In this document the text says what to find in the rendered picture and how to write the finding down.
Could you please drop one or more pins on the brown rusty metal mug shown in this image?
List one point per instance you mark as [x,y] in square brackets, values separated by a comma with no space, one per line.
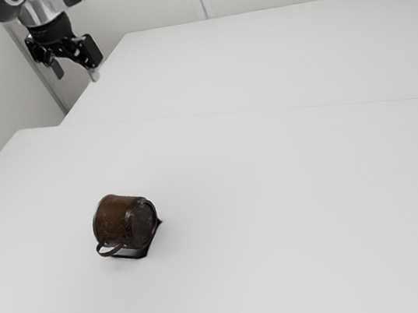
[127,225]

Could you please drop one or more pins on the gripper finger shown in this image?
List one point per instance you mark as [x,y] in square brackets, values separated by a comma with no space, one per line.
[86,53]
[43,57]

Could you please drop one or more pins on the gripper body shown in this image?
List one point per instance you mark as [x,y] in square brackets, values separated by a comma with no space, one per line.
[51,29]

